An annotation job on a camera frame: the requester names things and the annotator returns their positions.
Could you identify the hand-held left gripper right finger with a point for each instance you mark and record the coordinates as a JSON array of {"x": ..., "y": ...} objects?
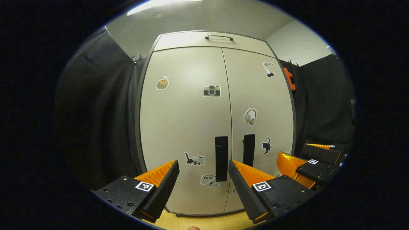
[{"x": 243, "y": 191}]

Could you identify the black backdrop cloth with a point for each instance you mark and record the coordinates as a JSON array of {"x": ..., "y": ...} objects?
[
  {"x": 326, "y": 102},
  {"x": 96, "y": 111}
]

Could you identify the white double-door shoe cabinet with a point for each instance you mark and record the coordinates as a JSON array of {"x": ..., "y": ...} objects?
[{"x": 138, "y": 134}]

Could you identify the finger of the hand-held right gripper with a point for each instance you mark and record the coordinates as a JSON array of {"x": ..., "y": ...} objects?
[
  {"x": 321, "y": 154},
  {"x": 316, "y": 172}
]

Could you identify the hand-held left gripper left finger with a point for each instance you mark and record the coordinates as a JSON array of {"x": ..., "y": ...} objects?
[{"x": 166, "y": 188}]

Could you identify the white cabinet drawer front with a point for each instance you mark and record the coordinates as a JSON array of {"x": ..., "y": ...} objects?
[{"x": 185, "y": 40}]

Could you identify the white cabinet door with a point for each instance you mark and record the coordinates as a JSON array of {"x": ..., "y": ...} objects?
[
  {"x": 179, "y": 127},
  {"x": 255, "y": 95}
]

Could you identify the ceiling light strip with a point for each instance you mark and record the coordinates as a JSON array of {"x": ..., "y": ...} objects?
[{"x": 153, "y": 4}]

